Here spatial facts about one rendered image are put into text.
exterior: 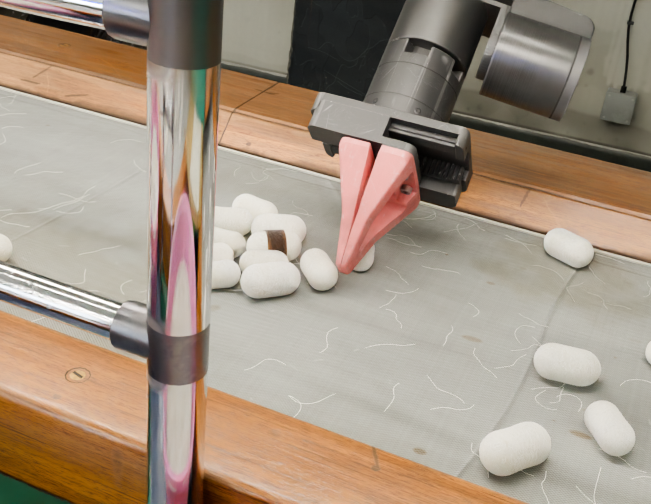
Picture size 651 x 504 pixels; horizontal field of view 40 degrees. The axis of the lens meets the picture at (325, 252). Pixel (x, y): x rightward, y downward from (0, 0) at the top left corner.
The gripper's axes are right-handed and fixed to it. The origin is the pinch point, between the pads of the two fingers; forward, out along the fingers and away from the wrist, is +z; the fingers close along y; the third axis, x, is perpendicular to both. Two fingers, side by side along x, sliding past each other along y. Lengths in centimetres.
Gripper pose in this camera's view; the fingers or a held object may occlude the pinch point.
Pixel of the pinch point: (346, 258)
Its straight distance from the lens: 56.2
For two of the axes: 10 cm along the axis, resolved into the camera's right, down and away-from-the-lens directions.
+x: 1.8, 3.8, 9.1
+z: -3.6, 8.8, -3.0
